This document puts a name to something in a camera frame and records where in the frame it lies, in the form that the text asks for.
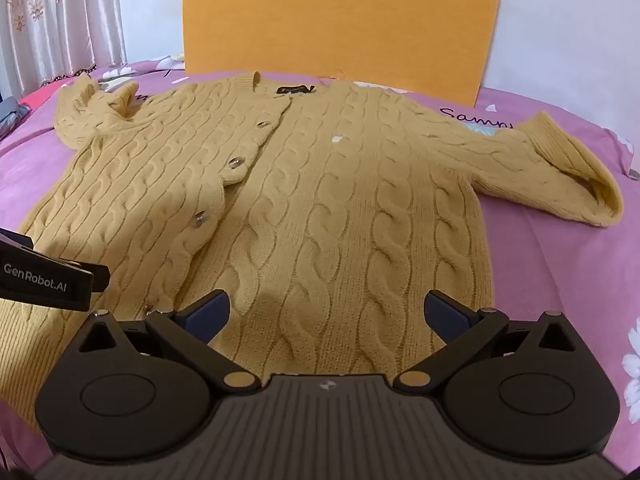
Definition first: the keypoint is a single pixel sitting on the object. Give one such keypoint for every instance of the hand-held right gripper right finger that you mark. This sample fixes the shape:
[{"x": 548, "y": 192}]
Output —
[{"x": 446, "y": 316}]

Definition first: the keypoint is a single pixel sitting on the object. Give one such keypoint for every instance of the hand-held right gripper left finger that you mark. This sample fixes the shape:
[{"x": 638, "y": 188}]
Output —
[{"x": 209, "y": 314}]

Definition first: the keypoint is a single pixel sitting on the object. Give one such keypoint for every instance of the pink printed bed sheet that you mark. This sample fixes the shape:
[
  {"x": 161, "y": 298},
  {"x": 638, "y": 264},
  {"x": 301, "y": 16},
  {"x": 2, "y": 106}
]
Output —
[{"x": 560, "y": 270}]

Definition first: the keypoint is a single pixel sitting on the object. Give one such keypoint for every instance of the grey object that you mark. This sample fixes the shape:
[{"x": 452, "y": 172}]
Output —
[{"x": 10, "y": 116}]

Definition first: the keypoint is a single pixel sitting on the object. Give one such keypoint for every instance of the red cloth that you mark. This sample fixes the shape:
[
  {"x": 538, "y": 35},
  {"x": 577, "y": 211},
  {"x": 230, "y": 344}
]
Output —
[{"x": 39, "y": 96}]

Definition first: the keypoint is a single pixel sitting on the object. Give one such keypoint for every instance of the white patterned curtain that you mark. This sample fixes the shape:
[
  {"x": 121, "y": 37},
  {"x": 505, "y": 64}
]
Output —
[{"x": 60, "y": 15}]

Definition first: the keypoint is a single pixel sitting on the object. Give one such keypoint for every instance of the orange board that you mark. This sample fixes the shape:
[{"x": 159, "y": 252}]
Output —
[{"x": 340, "y": 20}]

